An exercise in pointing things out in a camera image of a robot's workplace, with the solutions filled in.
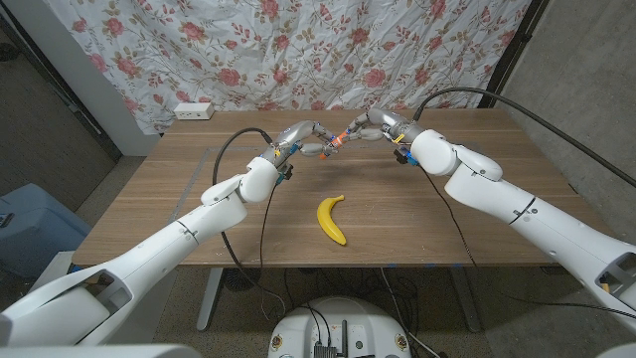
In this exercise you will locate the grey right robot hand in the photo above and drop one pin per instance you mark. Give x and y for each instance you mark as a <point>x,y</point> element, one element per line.
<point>387,122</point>

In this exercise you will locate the grey table leg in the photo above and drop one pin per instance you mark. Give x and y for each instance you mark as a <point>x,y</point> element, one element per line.
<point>209,298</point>
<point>467,303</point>

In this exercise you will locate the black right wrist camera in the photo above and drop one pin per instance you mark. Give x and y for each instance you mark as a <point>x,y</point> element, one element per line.
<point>405,156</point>

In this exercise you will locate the black backdrop stand pole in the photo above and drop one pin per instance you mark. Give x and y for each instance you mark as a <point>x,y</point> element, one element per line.
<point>514,52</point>

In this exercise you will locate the small orange cap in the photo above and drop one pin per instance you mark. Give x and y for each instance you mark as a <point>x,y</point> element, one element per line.
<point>340,139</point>

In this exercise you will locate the white power strip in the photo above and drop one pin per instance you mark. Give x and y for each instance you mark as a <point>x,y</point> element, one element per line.
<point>194,111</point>

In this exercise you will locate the yellow toy banana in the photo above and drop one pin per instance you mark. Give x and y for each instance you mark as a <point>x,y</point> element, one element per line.
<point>328,221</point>

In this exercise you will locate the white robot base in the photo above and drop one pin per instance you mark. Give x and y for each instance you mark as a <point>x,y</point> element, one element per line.
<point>298,328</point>

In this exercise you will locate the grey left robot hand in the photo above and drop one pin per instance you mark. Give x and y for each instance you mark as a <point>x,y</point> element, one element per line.
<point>295,135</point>

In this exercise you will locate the floral backdrop cloth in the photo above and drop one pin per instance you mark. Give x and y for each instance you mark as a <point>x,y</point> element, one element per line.
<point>298,50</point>

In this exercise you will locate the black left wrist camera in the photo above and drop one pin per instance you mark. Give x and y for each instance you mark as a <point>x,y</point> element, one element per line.
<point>284,174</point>

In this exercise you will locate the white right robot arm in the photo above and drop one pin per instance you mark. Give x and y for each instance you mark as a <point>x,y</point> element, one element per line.
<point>546,229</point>

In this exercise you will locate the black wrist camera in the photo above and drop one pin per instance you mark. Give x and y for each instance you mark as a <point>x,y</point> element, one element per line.
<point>284,174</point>
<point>405,156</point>

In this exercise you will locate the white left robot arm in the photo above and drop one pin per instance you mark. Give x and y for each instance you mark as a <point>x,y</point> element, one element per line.
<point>149,248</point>

